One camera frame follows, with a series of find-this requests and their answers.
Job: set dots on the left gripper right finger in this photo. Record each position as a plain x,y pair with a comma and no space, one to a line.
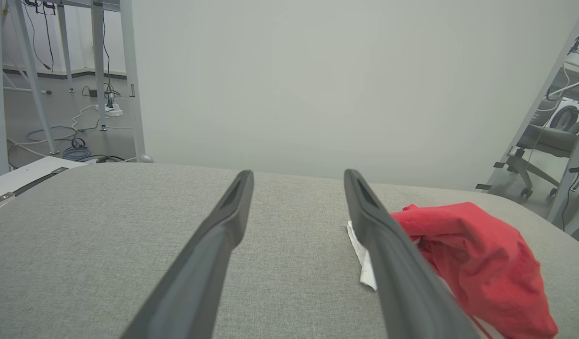
407,292

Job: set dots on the white equipment box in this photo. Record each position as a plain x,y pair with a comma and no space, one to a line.
21,176

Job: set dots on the slanted grey table leg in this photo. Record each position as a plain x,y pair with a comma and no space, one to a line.
33,80

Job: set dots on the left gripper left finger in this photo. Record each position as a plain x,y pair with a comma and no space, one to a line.
195,282

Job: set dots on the white partition panel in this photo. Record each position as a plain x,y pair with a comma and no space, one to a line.
317,84

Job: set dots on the slanted grey frame beam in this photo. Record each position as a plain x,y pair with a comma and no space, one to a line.
539,103

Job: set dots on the small white power strip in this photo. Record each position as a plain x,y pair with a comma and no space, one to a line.
113,111

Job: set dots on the red and white shirt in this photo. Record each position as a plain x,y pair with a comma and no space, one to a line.
482,254

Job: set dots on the white washing machine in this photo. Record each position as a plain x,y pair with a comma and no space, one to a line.
566,117

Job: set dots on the grey partition post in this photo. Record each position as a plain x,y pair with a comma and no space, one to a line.
133,70

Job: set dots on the grey office chair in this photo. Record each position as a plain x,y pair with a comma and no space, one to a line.
543,139

